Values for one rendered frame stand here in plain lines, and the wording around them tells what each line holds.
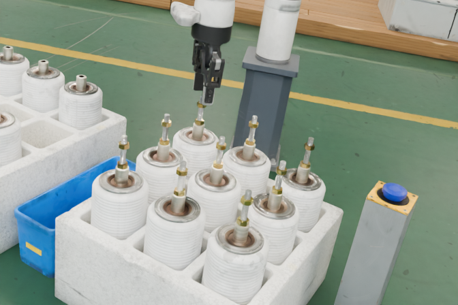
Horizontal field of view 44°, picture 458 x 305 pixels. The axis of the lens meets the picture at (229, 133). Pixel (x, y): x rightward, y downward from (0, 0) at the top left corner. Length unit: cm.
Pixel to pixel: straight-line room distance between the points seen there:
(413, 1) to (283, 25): 162
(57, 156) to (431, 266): 87
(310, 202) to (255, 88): 53
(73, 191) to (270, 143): 58
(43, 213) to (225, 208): 40
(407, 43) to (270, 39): 159
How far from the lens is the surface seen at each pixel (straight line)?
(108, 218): 98
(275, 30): 147
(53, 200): 122
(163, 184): 105
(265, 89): 150
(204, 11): 103
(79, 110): 130
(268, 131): 155
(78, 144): 126
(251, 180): 109
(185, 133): 116
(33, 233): 114
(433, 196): 170
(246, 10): 293
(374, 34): 296
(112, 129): 134
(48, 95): 138
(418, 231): 152
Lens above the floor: 78
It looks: 26 degrees down
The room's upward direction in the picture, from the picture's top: 9 degrees clockwise
